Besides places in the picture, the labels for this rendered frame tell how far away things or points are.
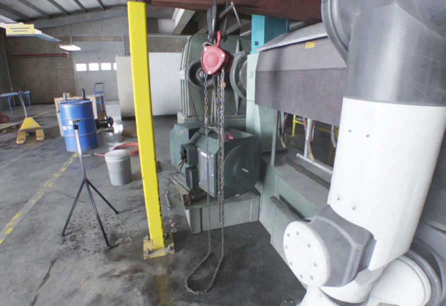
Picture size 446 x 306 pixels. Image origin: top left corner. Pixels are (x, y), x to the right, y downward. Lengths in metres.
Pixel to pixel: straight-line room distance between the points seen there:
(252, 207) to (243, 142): 0.68
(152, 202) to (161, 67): 6.05
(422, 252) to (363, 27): 0.37
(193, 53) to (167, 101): 5.13
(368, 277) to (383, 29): 0.26
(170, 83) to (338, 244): 7.21
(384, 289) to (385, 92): 0.38
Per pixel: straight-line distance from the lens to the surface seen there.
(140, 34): 1.44
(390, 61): 0.21
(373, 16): 0.23
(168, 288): 1.64
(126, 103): 7.51
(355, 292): 0.32
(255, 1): 1.48
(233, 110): 2.47
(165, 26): 3.29
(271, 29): 1.99
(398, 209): 0.24
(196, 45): 2.36
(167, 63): 7.36
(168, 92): 7.36
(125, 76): 7.47
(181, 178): 1.97
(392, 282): 0.49
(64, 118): 4.65
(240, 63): 2.22
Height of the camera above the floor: 1.25
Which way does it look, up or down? 16 degrees down
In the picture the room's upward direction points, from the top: straight up
